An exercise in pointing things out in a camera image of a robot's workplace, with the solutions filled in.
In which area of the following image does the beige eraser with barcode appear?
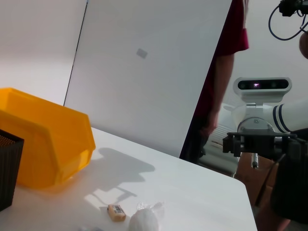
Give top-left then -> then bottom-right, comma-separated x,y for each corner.
107,204 -> 127,222

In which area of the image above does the black handheld device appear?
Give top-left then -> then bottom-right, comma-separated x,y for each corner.
278,0 -> 308,17

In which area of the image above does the white paper ball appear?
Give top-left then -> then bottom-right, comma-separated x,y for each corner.
128,201 -> 166,231

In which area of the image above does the person in red shirt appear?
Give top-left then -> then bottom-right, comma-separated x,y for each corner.
180,0 -> 250,165

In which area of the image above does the black mesh pen holder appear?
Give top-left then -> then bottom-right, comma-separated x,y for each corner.
0,129 -> 25,212

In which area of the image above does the thin blue cable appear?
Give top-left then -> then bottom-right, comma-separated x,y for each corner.
268,4 -> 308,41

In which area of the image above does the white robot head camera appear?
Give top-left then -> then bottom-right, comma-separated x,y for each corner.
233,77 -> 293,104

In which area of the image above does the brown cardboard box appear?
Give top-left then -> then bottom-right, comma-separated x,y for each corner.
234,153 -> 280,207

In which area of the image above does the person in black shorts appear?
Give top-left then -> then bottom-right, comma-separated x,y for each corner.
255,31 -> 308,231

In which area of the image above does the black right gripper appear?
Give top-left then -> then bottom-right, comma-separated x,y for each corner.
222,131 -> 300,161

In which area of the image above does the right arm connector cable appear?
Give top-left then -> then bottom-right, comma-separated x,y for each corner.
251,152 -> 287,207

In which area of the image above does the yellow plastic storage bin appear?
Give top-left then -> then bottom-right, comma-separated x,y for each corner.
0,88 -> 96,190

